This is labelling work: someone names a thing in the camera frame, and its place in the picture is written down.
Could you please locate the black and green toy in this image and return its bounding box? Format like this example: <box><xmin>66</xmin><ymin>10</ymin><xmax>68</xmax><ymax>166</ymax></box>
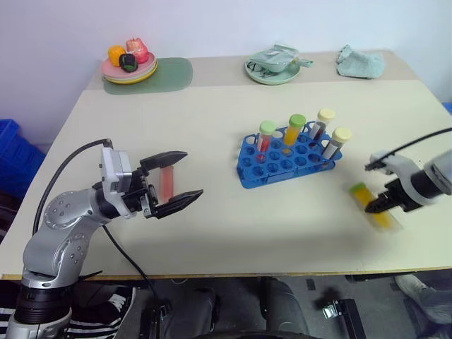
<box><xmin>118</xmin><ymin>53</ymin><xmax>139</xmax><ymax>73</ymax></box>

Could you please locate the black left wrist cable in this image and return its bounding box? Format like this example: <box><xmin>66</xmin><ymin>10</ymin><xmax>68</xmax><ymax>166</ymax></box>
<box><xmin>32</xmin><ymin>138</ymin><xmax>114</xmax><ymax>236</ymax></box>

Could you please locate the teal crumpled cloth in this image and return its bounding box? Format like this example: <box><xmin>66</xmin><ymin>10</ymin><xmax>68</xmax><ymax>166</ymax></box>
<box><xmin>335</xmin><ymin>44</ymin><xmax>387</xmax><ymax>80</ymax></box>

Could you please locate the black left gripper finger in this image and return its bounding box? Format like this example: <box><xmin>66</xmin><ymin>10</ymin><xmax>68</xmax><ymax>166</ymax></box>
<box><xmin>153</xmin><ymin>189</ymin><xmax>205</xmax><ymax>220</ymax></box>
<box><xmin>139</xmin><ymin>150</ymin><xmax>189</xmax><ymax>174</ymax></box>

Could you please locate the orange toy pepper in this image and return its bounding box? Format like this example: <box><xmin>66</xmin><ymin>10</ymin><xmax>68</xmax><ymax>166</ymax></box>
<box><xmin>107</xmin><ymin>45</ymin><xmax>127</xmax><ymax>69</ymax></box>

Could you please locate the yellow plate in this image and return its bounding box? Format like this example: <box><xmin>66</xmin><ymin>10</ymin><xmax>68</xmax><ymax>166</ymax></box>
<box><xmin>104</xmin><ymin>67</ymin><xmax>159</xmax><ymax>85</ymax></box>

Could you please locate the green-capped red liquid tube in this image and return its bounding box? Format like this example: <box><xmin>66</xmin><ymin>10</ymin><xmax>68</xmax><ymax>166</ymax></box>
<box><xmin>256</xmin><ymin>120</ymin><xmax>277</xmax><ymax>153</ymax></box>

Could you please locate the green-capped orange liquid tube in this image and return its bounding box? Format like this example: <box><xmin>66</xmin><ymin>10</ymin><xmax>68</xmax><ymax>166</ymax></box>
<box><xmin>283</xmin><ymin>113</ymin><xmax>307</xmax><ymax>147</ymax></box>

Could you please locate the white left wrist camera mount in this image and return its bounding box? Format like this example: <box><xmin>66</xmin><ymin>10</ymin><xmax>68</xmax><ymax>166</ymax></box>
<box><xmin>99</xmin><ymin>146</ymin><xmax>133</xmax><ymax>194</ymax></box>

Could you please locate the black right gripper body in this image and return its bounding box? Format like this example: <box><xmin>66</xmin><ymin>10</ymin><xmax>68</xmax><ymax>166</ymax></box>
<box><xmin>377</xmin><ymin>177</ymin><xmax>417</xmax><ymax>213</ymax></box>

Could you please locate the pink plate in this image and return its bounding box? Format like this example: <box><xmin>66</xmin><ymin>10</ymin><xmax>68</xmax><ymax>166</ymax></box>
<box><xmin>101</xmin><ymin>52</ymin><xmax>158</xmax><ymax>80</ymax></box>

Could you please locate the cream-capped grey tube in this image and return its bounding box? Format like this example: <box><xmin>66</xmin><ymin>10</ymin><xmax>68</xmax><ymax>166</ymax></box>
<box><xmin>321</xmin><ymin>126</ymin><xmax>353</xmax><ymax>160</ymax></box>

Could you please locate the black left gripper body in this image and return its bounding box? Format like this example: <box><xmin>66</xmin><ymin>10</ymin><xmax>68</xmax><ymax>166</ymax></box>
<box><xmin>121</xmin><ymin>165</ymin><xmax>160</xmax><ymax>218</ymax></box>

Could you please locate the cream-capped dark red tube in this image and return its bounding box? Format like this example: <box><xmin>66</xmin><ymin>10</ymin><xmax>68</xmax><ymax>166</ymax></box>
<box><xmin>309</xmin><ymin>107</ymin><xmax>337</xmax><ymax>141</ymax></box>

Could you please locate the mint green plate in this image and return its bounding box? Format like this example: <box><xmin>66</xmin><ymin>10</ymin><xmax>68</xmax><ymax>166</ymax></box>
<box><xmin>244</xmin><ymin>58</ymin><xmax>302</xmax><ymax>85</ymax></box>

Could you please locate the green placemat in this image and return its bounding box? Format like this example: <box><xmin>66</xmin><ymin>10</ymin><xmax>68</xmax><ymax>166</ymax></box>
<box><xmin>102</xmin><ymin>56</ymin><xmax>194</xmax><ymax>96</ymax></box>

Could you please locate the thin black hanging cable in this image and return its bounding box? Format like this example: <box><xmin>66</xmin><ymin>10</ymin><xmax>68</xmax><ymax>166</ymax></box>
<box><xmin>102</xmin><ymin>225</ymin><xmax>160</xmax><ymax>302</ymax></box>

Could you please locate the blue test tube rack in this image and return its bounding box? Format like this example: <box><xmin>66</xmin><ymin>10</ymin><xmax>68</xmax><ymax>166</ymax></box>
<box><xmin>236</xmin><ymin>121</ymin><xmax>345</xmax><ymax>190</ymax></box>

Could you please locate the black white striped shoe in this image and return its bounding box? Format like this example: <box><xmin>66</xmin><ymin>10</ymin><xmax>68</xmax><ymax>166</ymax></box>
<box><xmin>66</xmin><ymin>285</ymin><xmax>138</xmax><ymax>339</ymax></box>

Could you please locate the grey sneaker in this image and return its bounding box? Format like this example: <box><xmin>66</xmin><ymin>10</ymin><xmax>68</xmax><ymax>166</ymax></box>
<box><xmin>394</xmin><ymin>274</ymin><xmax>452</xmax><ymax>325</ymax></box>

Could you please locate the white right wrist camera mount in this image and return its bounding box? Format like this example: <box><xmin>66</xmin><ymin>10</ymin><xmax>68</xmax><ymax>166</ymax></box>
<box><xmin>366</xmin><ymin>148</ymin><xmax>442</xmax><ymax>213</ymax></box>

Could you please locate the yellow tube with green cap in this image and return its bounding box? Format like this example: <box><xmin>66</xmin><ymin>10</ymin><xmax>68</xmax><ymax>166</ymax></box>
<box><xmin>348</xmin><ymin>182</ymin><xmax>404</xmax><ymax>232</ymax></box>

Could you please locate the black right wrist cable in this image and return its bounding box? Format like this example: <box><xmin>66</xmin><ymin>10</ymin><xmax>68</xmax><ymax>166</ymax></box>
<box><xmin>364</xmin><ymin>127</ymin><xmax>452</xmax><ymax>170</ymax></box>

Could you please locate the red liquid test tube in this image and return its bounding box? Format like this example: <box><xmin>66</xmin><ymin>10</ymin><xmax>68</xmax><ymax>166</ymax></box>
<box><xmin>159</xmin><ymin>165</ymin><xmax>176</xmax><ymax>203</ymax></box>

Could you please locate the pink toy apple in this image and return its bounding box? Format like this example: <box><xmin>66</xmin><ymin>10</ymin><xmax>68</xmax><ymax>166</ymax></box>
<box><xmin>125</xmin><ymin>36</ymin><xmax>149</xmax><ymax>65</ymax></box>

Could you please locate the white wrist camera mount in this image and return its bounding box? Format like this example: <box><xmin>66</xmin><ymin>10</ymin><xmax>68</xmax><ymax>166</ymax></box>
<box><xmin>99</xmin><ymin>146</ymin><xmax>133</xmax><ymax>194</ymax></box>
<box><xmin>366</xmin><ymin>148</ymin><xmax>442</xmax><ymax>213</ymax></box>

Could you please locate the dark rounded shape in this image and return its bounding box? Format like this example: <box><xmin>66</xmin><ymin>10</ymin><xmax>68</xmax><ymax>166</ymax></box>
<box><xmin>263</xmin><ymin>278</ymin><xmax>312</xmax><ymax>339</ymax></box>

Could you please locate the blue plastic crate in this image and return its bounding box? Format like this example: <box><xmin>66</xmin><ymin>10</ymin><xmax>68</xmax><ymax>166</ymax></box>
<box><xmin>0</xmin><ymin>119</ymin><xmax>47</xmax><ymax>198</ymax></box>

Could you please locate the black metal frame leg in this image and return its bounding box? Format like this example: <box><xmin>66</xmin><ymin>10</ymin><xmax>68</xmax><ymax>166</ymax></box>
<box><xmin>322</xmin><ymin>297</ymin><xmax>369</xmax><ymax>339</ymax></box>

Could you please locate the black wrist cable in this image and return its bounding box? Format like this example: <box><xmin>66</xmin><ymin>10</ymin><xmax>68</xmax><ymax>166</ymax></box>
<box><xmin>364</xmin><ymin>127</ymin><xmax>452</xmax><ymax>170</ymax></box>
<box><xmin>32</xmin><ymin>138</ymin><xmax>114</xmax><ymax>236</ymax></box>

